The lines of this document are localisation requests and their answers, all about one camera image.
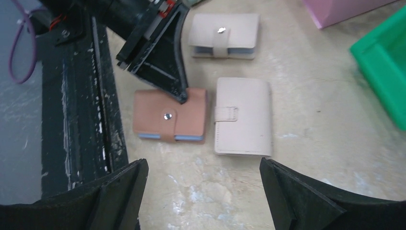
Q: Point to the beige card holder with strap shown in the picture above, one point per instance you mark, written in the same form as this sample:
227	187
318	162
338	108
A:
243	117

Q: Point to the pink open box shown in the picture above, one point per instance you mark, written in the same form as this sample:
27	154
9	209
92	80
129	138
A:
325	13

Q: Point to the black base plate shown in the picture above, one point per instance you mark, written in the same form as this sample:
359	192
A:
82	132

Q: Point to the brown card holder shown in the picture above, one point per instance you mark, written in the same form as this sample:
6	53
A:
158	116

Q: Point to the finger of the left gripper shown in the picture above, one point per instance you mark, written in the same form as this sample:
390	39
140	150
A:
152	52

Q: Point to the left green bin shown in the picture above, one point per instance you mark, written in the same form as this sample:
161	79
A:
381	57

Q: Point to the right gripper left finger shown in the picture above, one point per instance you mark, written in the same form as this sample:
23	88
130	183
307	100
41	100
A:
109	203

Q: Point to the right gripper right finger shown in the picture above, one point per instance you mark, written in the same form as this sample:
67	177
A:
299	202

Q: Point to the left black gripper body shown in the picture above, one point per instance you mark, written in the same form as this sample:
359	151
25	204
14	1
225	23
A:
132	20

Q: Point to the cream card holder with snap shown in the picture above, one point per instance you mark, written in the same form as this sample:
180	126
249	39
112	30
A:
217	35

